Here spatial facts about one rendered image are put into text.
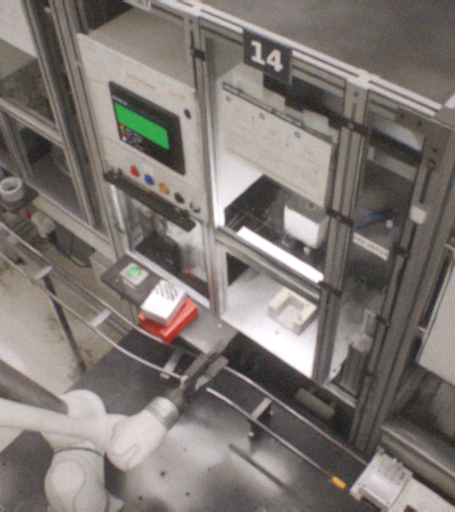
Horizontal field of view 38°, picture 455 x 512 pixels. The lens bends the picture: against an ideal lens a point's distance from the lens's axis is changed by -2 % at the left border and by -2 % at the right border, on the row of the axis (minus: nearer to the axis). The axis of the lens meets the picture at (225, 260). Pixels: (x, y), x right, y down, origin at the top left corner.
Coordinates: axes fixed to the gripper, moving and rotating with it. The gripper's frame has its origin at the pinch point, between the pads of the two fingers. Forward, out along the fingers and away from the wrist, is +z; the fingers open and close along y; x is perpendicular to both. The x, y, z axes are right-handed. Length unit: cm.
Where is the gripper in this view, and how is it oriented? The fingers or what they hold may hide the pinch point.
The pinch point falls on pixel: (218, 357)
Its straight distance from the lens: 191.5
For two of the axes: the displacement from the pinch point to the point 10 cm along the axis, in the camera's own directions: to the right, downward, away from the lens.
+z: 6.5, -6.1, 4.6
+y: -0.4, -6.3, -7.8
